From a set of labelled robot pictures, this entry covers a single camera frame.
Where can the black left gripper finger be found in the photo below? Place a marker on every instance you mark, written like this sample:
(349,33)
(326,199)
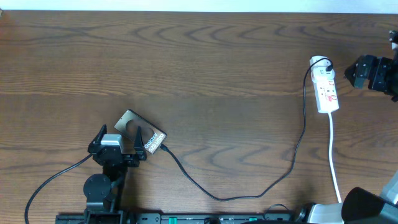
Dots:
(97,139)
(138,143)

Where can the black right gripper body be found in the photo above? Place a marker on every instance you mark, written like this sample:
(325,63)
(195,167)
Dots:
(385,77)

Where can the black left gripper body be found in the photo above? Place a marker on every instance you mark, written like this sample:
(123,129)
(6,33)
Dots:
(129,163)

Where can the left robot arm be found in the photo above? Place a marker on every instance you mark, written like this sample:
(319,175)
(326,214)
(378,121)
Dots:
(104,191)

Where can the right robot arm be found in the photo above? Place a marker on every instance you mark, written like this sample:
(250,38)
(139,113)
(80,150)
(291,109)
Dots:
(359,206)

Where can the white power strip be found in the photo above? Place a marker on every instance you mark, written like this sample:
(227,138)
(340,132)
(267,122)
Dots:
(325,90)

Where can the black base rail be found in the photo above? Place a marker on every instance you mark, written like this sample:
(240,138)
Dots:
(156,218)

